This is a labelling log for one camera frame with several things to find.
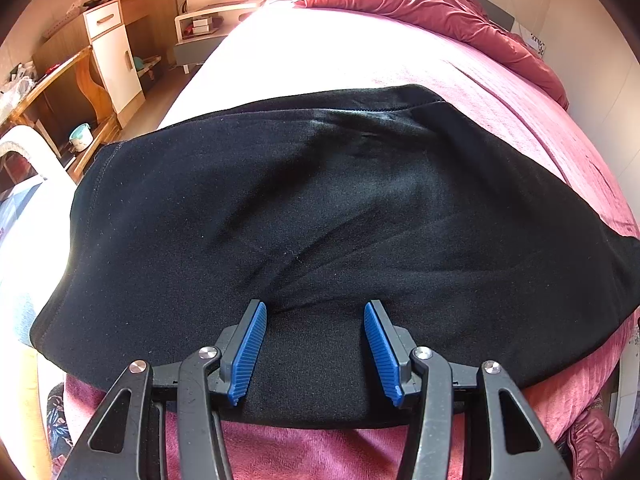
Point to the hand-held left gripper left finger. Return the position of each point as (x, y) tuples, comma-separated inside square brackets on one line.
[(247, 355)]

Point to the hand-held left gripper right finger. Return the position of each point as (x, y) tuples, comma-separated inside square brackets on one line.
[(382, 355)]

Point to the black embroidered pants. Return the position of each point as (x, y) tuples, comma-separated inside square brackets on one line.
[(300, 210)]

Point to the dark floral cloth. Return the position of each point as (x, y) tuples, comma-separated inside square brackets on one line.
[(57, 425)]

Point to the maroon padded jacket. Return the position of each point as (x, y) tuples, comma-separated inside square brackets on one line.
[(595, 445)]

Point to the teal and white cup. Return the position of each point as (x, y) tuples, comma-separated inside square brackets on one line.
[(81, 137)]

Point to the bed with pink sheet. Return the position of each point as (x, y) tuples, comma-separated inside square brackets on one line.
[(525, 110)]

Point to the white chair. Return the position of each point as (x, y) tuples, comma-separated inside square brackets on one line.
[(30, 142)]

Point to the wooden side table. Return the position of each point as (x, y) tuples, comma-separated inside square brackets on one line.
[(90, 85)]

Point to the white nightstand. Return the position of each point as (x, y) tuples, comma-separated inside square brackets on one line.
[(200, 45)]

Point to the wooden desk with white cabinet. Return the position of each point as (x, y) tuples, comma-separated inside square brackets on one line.
[(117, 60)]

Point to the small boxes in nightstand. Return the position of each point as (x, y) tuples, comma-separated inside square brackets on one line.
[(203, 25)]

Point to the small red tool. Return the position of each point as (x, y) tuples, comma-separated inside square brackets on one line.
[(51, 68)]

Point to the clear plastic bags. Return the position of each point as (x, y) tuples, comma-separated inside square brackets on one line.
[(17, 85)]

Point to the red quilt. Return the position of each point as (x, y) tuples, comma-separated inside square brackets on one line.
[(440, 5)]

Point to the dark items on desk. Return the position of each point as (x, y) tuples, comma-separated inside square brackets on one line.
[(105, 0)]

